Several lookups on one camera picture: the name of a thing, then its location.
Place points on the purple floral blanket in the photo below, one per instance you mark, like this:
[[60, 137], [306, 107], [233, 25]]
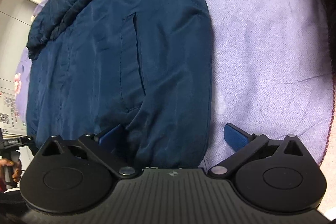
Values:
[[262, 43]]

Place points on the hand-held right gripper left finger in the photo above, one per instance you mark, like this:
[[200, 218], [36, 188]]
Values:
[[110, 136]]

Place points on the person's left hand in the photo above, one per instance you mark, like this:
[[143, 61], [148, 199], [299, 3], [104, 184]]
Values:
[[15, 170]]

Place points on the wall poster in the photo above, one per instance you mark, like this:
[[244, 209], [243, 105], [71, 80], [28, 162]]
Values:
[[10, 108]]

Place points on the navy blue jacket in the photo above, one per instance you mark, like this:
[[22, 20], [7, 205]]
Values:
[[118, 61]]

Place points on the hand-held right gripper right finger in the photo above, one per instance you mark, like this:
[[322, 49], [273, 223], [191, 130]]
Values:
[[235, 137]]

